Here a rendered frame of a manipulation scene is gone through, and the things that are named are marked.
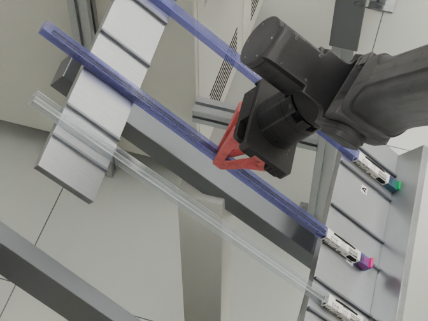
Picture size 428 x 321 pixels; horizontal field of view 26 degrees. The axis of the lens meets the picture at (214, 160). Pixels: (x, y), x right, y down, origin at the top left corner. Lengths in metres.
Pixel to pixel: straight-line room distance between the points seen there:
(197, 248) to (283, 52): 0.44
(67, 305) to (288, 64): 0.35
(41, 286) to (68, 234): 1.11
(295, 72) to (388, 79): 0.16
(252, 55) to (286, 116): 0.09
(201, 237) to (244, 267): 0.81
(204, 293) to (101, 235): 0.76
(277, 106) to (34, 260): 0.29
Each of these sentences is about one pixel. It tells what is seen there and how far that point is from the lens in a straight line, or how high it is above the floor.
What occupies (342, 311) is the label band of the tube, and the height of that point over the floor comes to 0.76.
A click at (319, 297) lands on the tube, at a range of 1.11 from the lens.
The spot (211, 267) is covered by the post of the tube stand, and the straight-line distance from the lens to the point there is 1.29.
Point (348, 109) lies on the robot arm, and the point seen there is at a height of 1.12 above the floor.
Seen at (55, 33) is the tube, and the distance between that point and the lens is 0.99.
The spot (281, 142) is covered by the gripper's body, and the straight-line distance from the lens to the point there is 0.99.
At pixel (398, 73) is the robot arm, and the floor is 1.23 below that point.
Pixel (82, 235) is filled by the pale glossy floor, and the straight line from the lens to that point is 2.09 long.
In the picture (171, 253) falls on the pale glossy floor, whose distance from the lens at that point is 2.05.
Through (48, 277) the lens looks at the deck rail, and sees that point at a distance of 0.96.
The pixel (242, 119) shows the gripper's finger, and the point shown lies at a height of 0.98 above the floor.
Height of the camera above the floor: 1.76
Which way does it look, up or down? 54 degrees down
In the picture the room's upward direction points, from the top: straight up
